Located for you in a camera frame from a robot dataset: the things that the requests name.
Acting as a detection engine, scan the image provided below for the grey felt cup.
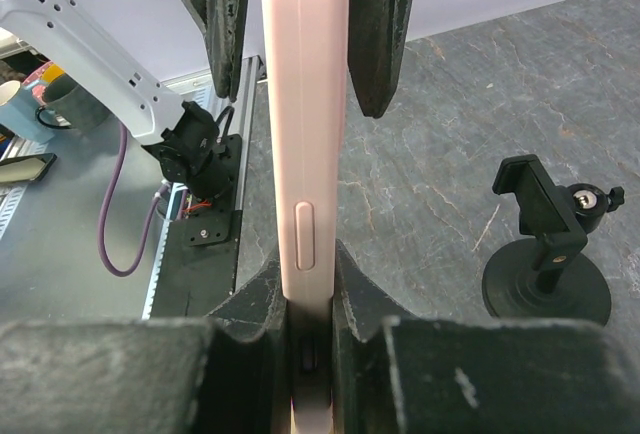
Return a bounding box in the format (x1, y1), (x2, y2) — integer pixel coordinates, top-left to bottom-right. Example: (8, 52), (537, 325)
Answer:
(42, 74), (111, 134)

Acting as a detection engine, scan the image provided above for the pink smartphone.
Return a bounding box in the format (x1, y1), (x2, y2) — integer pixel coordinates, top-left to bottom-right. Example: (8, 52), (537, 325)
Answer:
(262, 0), (349, 433)

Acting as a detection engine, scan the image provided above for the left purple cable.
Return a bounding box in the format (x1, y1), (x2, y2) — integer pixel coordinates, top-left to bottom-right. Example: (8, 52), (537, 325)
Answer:
(97, 123), (166, 278)

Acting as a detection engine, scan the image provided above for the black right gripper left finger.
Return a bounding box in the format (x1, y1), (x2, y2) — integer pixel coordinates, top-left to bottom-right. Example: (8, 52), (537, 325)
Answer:
(1, 257), (290, 433)

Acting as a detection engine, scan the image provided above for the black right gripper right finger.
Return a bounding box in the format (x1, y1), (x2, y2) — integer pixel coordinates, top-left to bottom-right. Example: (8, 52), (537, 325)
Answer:
(333, 244), (639, 433)

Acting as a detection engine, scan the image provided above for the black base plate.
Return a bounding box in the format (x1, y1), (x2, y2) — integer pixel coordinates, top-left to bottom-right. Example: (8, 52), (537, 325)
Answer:
(150, 134), (244, 317)

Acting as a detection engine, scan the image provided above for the black phone stand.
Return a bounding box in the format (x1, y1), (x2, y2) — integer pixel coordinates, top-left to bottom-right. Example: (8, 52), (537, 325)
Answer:
(481, 154), (625, 326)

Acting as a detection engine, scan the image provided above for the white paper cup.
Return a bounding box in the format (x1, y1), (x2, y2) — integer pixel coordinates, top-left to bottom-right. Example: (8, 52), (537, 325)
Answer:
(0, 80), (22, 106)

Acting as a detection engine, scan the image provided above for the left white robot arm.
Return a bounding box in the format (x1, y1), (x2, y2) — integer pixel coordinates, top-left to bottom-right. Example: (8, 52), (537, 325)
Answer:
(1, 0), (412, 201)

